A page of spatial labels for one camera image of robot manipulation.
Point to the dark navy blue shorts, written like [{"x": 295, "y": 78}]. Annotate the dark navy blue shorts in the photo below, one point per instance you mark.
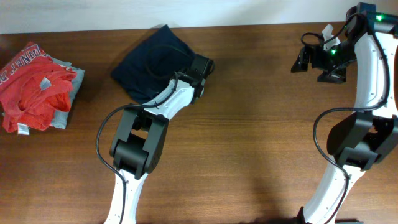
[{"x": 146, "y": 70}]

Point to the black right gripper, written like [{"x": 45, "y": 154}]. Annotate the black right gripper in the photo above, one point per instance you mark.
[{"x": 316, "y": 52}]

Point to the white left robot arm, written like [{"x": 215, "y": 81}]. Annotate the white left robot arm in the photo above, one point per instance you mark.
[{"x": 139, "y": 139}]

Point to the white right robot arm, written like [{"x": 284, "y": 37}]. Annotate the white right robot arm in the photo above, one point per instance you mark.
[{"x": 369, "y": 132}]

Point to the red printed t-shirt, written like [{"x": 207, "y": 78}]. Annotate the red printed t-shirt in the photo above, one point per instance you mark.
[{"x": 33, "y": 88}]

